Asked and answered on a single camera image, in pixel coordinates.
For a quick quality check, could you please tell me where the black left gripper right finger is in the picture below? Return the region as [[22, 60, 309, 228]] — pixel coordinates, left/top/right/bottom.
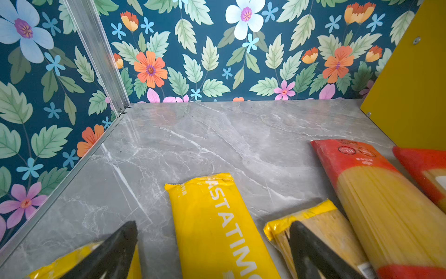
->
[[289, 221, 363, 279]]

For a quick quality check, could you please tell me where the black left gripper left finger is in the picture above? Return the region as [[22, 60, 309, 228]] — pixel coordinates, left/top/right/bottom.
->
[[62, 221, 138, 279]]

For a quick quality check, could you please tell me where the red spaghetti bag white label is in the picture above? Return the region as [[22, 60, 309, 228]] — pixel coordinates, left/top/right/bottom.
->
[[393, 146, 446, 212]]

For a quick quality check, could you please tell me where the yellow pink blue shelf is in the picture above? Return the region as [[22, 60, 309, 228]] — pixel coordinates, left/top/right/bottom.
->
[[361, 1, 446, 150]]

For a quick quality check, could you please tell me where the yellow-ended clear spaghetti bag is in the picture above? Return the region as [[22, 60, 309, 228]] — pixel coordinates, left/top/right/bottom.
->
[[264, 199, 377, 279]]

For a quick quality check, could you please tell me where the yellow spaghetti bag far left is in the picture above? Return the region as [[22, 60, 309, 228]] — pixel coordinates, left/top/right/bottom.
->
[[26, 242, 142, 279]]

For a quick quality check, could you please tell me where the yellow Pastatime spaghetti bag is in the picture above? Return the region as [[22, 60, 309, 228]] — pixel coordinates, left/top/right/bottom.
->
[[165, 173, 280, 279]]

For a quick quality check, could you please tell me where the aluminium frame post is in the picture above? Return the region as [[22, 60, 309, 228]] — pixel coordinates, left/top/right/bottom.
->
[[64, 0, 130, 117]]

